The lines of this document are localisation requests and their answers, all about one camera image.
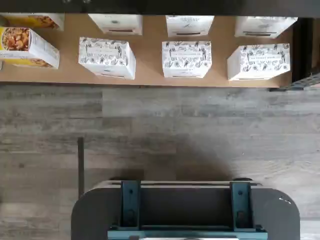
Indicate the grey mobile robot base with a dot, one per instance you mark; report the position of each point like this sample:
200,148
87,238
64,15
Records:
95,212

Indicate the white floral print box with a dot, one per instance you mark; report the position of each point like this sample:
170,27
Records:
265,26
260,62
105,55
185,58
190,25
117,23

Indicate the brown shelf board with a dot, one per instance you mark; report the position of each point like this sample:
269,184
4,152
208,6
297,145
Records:
70,62

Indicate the yellow cereal box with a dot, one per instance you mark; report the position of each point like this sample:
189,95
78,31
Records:
37,20
20,42

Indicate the black floor tape strip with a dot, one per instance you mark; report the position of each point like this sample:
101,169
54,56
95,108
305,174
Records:
81,162

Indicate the teal metal crossbar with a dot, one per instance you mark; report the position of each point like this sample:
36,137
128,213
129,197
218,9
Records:
117,235

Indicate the teal metal bracket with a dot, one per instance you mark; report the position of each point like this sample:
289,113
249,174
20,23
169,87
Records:
130,205
241,205

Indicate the black metal shelf rail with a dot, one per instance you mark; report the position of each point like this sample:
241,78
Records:
175,6

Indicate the black shelf upright post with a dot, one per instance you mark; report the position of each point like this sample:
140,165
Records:
302,50

